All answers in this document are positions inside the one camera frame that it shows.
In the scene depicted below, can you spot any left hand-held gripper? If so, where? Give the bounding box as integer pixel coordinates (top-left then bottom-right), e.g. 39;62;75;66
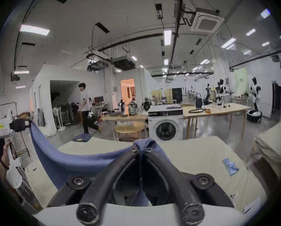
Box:
0;112;32;190

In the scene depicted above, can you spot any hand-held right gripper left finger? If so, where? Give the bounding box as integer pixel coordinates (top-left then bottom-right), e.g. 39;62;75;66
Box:
47;146;142;226

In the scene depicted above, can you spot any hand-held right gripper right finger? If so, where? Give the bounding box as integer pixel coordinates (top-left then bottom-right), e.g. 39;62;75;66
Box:
143;147;234;226

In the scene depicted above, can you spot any blue garment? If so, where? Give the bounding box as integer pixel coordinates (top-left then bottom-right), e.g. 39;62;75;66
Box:
29;121;166;208

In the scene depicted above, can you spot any person's left hand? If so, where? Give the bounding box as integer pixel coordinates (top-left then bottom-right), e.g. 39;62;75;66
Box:
1;141;14;170

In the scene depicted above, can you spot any group of standing fans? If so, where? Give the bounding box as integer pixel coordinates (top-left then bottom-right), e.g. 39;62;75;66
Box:
52;103;73;132

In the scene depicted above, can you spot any bed with beige sheet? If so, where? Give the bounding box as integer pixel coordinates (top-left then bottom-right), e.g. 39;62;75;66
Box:
25;136;268;221

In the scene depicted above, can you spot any dark cloth on floor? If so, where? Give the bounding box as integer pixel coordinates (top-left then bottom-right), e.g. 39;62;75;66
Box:
73;133;92;143

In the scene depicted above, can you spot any blue white packet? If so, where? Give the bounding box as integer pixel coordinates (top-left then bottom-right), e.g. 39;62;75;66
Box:
222;158;240;176

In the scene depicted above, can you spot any white washing machine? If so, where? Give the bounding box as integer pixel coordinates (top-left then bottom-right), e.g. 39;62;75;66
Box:
148;105;184;141

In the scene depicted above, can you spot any round wooden stool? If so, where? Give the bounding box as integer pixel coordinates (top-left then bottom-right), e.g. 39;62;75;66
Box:
114;122;146;142

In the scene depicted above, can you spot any wooden table with kettles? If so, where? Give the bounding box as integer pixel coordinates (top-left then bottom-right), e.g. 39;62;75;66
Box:
101;98;149;142

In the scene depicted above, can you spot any white card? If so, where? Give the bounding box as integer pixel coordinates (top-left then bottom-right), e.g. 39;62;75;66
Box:
243;196;261;214

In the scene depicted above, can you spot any long wooden table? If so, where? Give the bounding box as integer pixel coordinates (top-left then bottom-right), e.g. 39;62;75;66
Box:
181;102;251;140

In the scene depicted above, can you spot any black cabinet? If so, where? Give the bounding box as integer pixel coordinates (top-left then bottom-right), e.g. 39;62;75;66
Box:
172;88;183;104

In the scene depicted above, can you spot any black robot on stand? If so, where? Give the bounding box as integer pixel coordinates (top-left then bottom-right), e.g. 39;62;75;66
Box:
214;79;228;106
203;83;213;106

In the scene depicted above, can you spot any beige cushion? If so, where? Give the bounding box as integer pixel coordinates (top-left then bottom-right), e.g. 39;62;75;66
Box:
255;121;281;181

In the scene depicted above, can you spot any white black humanoid robot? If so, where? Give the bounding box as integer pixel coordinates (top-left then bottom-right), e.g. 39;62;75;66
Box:
247;76;264;123

